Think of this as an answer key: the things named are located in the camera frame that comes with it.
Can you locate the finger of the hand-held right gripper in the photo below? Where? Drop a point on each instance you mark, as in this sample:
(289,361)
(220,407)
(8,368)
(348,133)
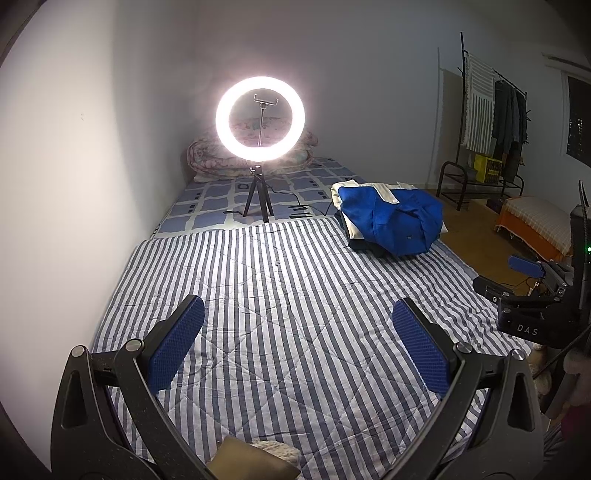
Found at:
(526,266)
(491,286)

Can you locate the blue white striped quilt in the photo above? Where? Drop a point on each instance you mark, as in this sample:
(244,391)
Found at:
(300,300)

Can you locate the dark teal garment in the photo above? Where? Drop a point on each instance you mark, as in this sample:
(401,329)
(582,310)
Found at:
(364,248)

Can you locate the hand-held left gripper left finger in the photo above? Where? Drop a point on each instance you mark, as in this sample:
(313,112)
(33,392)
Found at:
(178,341)

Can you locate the person's right hand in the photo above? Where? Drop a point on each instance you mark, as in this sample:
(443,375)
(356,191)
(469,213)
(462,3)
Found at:
(540,369)

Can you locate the dark window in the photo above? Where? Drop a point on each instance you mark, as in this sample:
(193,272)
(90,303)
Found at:
(579,120)

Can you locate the yellow box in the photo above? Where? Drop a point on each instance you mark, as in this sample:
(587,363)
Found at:
(488,167)

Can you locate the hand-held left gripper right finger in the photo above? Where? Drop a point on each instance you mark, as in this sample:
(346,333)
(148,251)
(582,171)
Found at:
(422,346)

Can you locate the black clothes rack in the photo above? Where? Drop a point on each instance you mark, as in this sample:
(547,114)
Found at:
(463,115)

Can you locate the tan cloth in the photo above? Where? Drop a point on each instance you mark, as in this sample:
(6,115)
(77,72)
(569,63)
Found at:
(244,461)

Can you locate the beige jacket with blue lining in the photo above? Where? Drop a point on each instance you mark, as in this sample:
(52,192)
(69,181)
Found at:
(392,221)

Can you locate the floral rolled blanket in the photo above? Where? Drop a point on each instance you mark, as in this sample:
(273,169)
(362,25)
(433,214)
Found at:
(203,157)

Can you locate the orange cushioned bench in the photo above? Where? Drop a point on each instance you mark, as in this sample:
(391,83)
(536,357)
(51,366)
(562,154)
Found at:
(535,217)

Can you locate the dark hanging clothes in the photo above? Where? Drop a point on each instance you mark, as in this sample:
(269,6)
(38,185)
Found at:
(508,124)

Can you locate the striped hanging towel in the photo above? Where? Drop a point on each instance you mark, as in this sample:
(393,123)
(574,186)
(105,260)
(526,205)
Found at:
(478,101)

